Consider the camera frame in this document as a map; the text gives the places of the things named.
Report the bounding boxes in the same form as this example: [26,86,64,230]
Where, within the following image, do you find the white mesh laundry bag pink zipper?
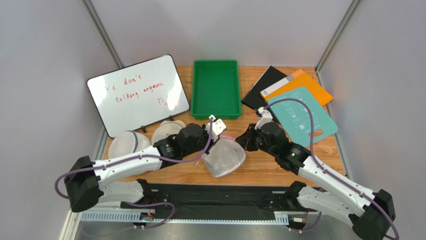
[201,135,246,178]

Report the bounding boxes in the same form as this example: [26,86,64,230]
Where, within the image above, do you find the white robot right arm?
[236,122,396,240]

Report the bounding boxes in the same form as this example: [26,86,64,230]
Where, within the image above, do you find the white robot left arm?
[60,119,227,213]

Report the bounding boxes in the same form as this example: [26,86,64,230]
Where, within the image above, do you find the teal plastic board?
[266,87,338,147]

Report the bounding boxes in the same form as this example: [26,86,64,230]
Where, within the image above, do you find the black notebook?
[241,65,289,123]

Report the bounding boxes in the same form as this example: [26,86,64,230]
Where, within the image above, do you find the green plastic tray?
[190,59,242,120]

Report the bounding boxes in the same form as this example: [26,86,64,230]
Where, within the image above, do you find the orange notebook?
[260,69,334,107]

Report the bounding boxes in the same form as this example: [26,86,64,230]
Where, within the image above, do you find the whiteboard with red writing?
[86,54,190,138]

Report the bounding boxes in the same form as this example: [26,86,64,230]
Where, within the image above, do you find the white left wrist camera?
[204,115,227,135]

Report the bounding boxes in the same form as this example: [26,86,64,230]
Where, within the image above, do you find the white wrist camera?
[254,107,273,130]
[204,115,227,135]

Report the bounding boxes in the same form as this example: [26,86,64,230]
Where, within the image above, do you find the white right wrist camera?
[254,107,273,130]

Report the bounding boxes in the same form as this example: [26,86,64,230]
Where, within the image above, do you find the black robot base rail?
[137,182,307,221]

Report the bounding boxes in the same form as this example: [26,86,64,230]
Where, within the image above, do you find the white slotted cable duct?
[79,212,290,225]

